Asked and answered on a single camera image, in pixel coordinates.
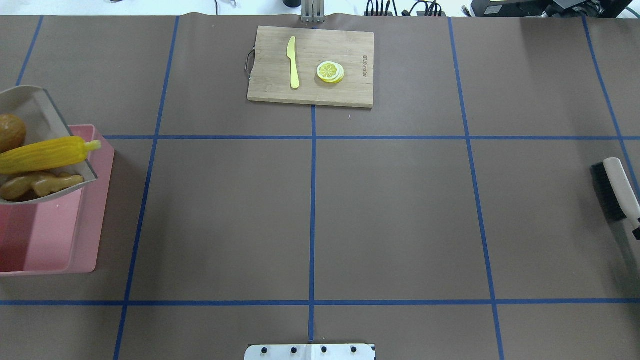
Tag yellow toy corn cob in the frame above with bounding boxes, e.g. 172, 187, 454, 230
0, 136, 102, 174

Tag beige plastic dustpan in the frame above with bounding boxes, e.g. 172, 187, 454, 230
0, 85, 98, 204

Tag black bristle hand brush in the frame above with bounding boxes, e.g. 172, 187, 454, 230
590, 157, 640, 240

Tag tan toy ginger root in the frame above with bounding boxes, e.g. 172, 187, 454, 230
0, 172, 85, 202

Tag brown toy potato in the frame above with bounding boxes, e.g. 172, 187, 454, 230
0, 113, 26, 153

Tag pink plastic bin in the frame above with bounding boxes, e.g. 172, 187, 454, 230
0, 125, 115, 277

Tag yellow plastic knife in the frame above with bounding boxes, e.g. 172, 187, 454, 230
286, 36, 300, 90

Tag yellow lemon slices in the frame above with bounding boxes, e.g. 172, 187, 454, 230
316, 61, 346, 84

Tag wooden cutting board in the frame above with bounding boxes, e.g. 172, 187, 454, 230
247, 25, 375, 109

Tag metal mounting plate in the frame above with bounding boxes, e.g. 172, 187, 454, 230
244, 343, 377, 360

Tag aluminium frame post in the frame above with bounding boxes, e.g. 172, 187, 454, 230
301, 0, 326, 24

